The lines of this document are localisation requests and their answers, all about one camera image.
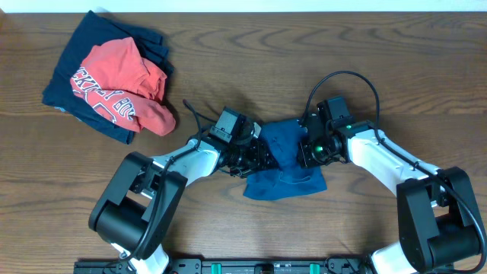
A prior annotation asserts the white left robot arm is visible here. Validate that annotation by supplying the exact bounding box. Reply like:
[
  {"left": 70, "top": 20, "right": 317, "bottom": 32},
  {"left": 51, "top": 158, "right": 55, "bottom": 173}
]
[{"left": 88, "top": 123, "right": 278, "bottom": 273}]

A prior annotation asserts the folded red printed shirt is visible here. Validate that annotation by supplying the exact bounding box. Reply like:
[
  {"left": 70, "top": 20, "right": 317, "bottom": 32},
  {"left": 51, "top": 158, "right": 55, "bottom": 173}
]
[{"left": 70, "top": 37, "right": 176, "bottom": 136}]

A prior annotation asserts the blue polo shirt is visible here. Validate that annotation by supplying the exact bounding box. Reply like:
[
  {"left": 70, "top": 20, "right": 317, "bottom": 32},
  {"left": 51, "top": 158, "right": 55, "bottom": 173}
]
[{"left": 243, "top": 119, "right": 327, "bottom": 201}]

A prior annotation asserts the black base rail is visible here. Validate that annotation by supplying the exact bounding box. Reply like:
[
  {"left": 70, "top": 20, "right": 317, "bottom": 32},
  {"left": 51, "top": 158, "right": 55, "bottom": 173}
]
[{"left": 73, "top": 257, "right": 454, "bottom": 274}]

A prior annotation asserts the folded navy shirt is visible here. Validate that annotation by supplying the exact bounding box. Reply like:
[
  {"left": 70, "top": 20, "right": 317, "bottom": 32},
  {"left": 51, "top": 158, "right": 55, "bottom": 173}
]
[{"left": 42, "top": 11, "right": 173, "bottom": 145}]

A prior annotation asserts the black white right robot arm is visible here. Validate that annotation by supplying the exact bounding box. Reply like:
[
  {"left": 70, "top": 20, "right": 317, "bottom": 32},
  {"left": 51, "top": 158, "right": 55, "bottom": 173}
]
[{"left": 298, "top": 113, "right": 486, "bottom": 273}]

